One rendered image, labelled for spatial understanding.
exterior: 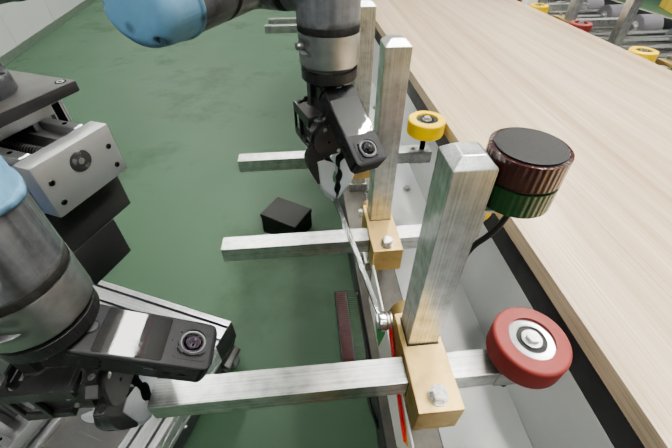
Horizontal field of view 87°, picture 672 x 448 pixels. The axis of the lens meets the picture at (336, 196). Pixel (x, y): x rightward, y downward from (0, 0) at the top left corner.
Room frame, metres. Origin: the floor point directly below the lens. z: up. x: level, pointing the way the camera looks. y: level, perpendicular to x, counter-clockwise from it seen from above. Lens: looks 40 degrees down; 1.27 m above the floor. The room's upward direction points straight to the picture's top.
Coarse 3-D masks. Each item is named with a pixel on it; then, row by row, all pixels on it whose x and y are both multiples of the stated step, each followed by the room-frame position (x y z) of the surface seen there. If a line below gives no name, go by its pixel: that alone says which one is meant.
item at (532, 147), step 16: (512, 128) 0.26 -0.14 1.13; (528, 128) 0.26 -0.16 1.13; (496, 144) 0.23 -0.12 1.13; (512, 144) 0.23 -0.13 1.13; (528, 144) 0.23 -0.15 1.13; (544, 144) 0.23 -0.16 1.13; (560, 144) 0.23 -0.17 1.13; (528, 160) 0.21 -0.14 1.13; (544, 160) 0.21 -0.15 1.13; (560, 160) 0.21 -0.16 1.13; (480, 224) 0.21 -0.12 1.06; (496, 224) 0.23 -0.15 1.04; (480, 240) 0.23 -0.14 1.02
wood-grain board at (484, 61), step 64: (384, 0) 1.89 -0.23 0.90; (448, 0) 1.89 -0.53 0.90; (512, 0) 1.89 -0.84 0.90; (448, 64) 1.04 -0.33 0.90; (512, 64) 1.04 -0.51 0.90; (576, 64) 1.04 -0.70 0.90; (640, 64) 1.04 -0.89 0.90; (448, 128) 0.67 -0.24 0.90; (576, 128) 0.67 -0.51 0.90; (640, 128) 0.67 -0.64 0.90; (576, 192) 0.45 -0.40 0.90; (640, 192) 0.45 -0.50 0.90; (576, 256) 0.32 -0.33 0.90; (640, 256) 0.32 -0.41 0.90; (576, 320) 0.23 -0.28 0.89; (640, 320) 0.22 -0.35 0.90; (640, 384) 0.15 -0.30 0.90
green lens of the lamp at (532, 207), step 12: (492, 192) 0.21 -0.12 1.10; (504, 192) 0.21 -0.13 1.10; (552, 192) 0.21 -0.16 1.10; (492, 204) 0.21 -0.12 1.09; (504, 204) 0.21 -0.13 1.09; (516, 204) 0.20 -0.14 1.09; (528, 204) 0.20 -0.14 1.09; (540, 204) 0.20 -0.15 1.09; (516, 216) 0.20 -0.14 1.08; (528, 216) 0.20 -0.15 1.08
